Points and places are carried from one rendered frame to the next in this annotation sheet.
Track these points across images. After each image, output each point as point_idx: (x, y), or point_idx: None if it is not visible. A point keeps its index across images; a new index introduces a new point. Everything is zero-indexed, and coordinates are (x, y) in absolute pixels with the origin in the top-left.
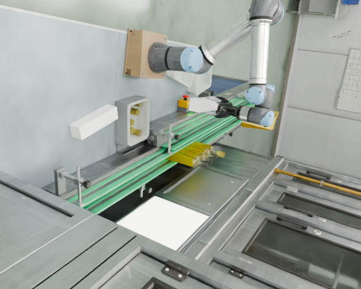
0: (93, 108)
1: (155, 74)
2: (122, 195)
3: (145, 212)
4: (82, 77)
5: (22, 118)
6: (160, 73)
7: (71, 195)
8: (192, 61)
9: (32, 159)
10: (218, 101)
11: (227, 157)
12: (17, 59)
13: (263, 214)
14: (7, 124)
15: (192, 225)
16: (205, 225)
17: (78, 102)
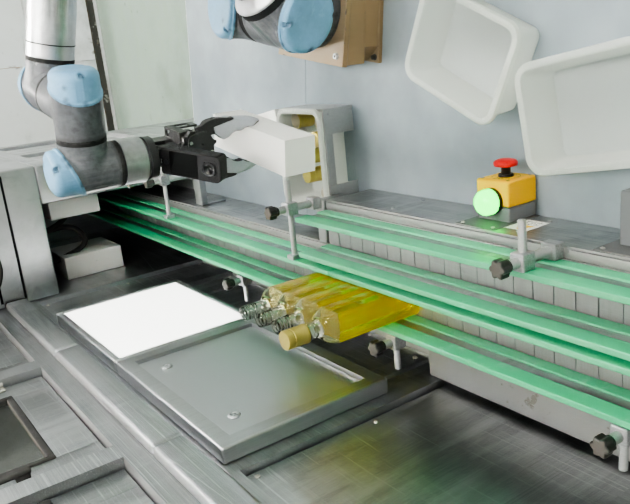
0: (275, 106)
1: (313, 52)
2: (214, 259)
3: (199, 308)
4: (257, 45)
5: (207, 90)
6: (330, 50)
7: (198, 213)
8: (210, 8)
9: (219, 150)
10: (192, 122)
11: (476, 480)
12: (198, 13)
13: (71, 459)
14: (198, 93)
15: (115, 340)
16: (103, 355)
17: (256, 88)
